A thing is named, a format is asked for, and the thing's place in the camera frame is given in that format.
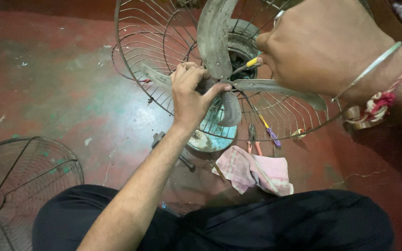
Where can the silver bangle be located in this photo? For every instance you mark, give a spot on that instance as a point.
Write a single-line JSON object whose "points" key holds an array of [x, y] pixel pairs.
{"points": [[368, 69]]}

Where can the thin wooden stick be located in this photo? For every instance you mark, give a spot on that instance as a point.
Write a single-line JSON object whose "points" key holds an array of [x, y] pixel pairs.
{"points": [[219, 170]]}

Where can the black metal tool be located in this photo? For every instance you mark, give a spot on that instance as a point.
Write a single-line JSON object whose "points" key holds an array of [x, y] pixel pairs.
{"points": [[157, 137]]}

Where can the pink white cloth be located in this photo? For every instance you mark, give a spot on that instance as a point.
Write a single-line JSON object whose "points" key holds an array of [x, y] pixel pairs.
{"points": [[256, 170]]}

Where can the person's right hand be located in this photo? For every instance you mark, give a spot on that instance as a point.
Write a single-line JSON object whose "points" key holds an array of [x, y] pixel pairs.
{"points": [[323, 45]]}

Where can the grey metal fan blades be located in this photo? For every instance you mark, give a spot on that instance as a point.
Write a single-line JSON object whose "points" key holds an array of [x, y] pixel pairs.
{"points": [[215, 38]]}

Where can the person's black trousers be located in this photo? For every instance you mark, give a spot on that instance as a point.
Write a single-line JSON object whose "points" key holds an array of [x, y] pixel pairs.
{"points": [[274, 223]]}

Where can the small tape roll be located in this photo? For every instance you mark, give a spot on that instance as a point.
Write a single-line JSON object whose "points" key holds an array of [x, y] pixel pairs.
{"points": [[297, 134]]}

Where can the person's left hand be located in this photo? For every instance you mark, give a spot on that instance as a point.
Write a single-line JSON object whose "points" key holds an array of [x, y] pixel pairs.
{"points": [[187, 101]]}

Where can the person's right fingers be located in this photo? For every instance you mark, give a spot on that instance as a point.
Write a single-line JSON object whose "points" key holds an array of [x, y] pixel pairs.
{"points": [[267, 43]]}

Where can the blue grey fan motor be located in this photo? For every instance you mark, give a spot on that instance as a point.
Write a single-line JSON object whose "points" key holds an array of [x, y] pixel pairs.
{"points": [[208, 139]]}

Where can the yellow purple screwdriver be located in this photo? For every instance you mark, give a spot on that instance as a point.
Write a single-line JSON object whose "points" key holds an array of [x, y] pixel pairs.
{"points": [[272, 135]]}

